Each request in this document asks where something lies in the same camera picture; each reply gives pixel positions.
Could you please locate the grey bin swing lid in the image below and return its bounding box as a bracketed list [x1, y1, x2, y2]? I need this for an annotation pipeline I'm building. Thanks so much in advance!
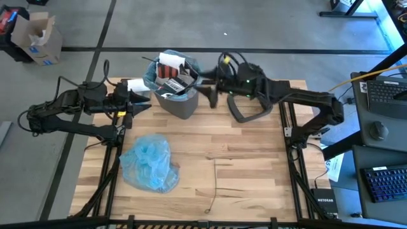
[226, 92, 275, 124]

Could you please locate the grey plastic trash bin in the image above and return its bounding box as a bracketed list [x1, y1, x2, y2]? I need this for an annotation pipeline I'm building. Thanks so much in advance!
[142, 49, 202, 120]

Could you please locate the black network switch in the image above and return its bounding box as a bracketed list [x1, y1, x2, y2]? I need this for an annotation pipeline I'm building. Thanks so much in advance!
[310, 188, 340, 219]

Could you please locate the backlit black keyboard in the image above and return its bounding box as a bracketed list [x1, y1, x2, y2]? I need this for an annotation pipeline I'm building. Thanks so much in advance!
[359, 163, 407, 204]

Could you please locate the red black striped packaging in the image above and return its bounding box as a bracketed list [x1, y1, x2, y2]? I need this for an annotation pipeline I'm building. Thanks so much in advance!
[156, 62, 179, 80]

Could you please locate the black printed mat packaging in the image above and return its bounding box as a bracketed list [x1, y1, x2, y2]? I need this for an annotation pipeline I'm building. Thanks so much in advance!
[160, 77, 189, 97]

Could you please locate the yellow cable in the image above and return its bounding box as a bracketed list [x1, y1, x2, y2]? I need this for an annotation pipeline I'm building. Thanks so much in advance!
[327, 63, 407, 93]

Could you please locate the black diagonal beam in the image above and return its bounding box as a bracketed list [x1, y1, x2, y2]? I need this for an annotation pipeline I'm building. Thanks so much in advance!
[322, 43, 407, 161]

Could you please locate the grey desk top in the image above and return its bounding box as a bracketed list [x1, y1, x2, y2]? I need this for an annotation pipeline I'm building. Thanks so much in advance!
[350, 71, 407, 153]
[352, 144, 407, 226]

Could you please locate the blue plastic bag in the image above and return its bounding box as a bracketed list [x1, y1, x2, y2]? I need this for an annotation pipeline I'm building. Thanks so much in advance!
[119, 133, 181, 194]

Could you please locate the blue bin liner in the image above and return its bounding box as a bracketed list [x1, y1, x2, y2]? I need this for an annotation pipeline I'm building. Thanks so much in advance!
[142, 49, 202, 102]

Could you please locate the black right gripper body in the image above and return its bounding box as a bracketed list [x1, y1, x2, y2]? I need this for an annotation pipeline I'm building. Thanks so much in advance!
[207, 63, 268, 109]

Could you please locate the dark grey keyboard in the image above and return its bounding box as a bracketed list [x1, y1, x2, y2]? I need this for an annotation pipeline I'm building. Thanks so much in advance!
[366, 79, 407, 121]

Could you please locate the black crate with red items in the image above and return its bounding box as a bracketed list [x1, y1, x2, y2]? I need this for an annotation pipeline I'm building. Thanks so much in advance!
[0, 4, 31, 63]

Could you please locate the white printed paper sheet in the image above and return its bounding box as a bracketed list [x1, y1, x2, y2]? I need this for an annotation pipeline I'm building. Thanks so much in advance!
[321, 142, 345, 183]

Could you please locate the dark looped cable tie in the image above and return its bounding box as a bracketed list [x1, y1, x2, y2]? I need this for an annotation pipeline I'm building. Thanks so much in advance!
[204, 158, 217, 214]

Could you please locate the black floor stand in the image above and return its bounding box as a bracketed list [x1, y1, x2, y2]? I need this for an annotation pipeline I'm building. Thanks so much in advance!
[319, 0, 379, 18]

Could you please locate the grey computer mouse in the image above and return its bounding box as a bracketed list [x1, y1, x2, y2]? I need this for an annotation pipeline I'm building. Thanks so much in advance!
[368, 120, 390, 142]

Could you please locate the open cardboard box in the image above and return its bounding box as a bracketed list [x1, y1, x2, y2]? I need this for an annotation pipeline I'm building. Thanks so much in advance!
[10, 11, 64, 67]

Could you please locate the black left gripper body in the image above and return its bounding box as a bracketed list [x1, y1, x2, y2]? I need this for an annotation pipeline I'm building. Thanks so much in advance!
[112, 81, 134, 130]

